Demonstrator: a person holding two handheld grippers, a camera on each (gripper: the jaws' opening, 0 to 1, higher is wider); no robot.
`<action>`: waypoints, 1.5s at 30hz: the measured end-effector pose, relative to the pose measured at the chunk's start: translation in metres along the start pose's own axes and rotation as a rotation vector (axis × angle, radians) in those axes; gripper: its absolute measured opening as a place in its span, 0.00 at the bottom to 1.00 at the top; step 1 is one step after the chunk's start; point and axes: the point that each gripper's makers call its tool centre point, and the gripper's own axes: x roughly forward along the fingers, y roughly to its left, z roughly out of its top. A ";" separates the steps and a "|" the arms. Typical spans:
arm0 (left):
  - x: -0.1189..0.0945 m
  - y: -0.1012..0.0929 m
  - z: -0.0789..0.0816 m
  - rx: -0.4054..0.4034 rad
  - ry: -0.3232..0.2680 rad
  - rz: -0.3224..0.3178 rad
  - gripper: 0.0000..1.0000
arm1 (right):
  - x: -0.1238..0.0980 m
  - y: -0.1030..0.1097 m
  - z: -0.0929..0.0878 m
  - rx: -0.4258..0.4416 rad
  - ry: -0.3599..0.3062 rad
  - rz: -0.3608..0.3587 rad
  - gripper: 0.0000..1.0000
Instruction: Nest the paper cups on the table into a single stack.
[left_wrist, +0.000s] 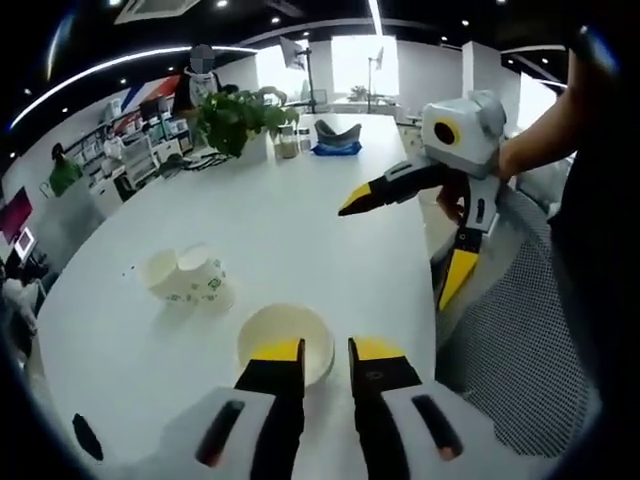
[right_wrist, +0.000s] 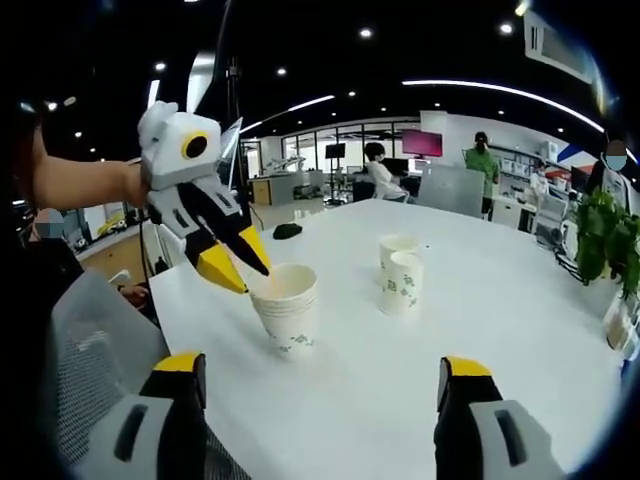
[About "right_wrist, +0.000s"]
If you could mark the small black pouch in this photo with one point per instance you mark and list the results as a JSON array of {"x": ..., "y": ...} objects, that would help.
[{"x": 288, "y": 231}]

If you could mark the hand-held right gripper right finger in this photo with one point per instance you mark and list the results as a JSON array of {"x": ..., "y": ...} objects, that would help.
[{"x": 495, "y": 440}]

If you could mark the open laptop on stand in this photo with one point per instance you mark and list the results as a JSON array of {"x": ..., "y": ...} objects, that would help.
[{"x": 231, "y": 145}]

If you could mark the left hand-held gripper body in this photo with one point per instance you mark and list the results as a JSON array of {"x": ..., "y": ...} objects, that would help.
[{"x": 175, "y": 150}]

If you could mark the black display stand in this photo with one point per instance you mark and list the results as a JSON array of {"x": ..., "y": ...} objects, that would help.
[{"x": 233, "y": 90}]

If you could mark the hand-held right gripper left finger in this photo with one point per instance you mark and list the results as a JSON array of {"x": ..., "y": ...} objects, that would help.
[{"x": 145, "y": 435}]

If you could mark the grey mesh office chair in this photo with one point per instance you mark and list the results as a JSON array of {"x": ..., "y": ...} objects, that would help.
[{"x": 90, "y": 350}]

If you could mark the black screen on stand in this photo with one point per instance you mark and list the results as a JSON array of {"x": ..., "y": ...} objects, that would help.
[{"x": 335, "y": 150}]

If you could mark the white table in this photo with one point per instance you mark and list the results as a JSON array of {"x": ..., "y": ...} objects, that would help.
[{"x": 350, "y": 400}]

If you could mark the printed paper cup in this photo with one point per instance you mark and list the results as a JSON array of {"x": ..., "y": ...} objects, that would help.
[
  {"x": 397, "y": 243},
  {"x": 402, "y": 290}
]

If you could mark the pink wall screen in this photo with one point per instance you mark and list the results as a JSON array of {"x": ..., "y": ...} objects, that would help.
[{"x": 422, "y": 144}]

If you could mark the ceiling air vent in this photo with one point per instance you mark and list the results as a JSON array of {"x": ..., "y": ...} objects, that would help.
[{"x": 560, "y": 45}]

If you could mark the potted green plant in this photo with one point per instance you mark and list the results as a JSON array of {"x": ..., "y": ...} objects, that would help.
[{"x": 600, "y": 235}]

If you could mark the wooden cabinet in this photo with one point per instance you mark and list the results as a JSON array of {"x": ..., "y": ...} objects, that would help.
[{"x": 261, "y": 192}]

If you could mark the paper cup green logo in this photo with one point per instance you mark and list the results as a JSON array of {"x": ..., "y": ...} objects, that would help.
[{"x": 290, "y": 320}]

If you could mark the grey panel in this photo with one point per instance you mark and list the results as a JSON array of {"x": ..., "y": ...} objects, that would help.
[{"x": 450, "y": 190}]

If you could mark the glass jar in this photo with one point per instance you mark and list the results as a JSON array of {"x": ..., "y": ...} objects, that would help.
[{"x": 617, "y": 330}]

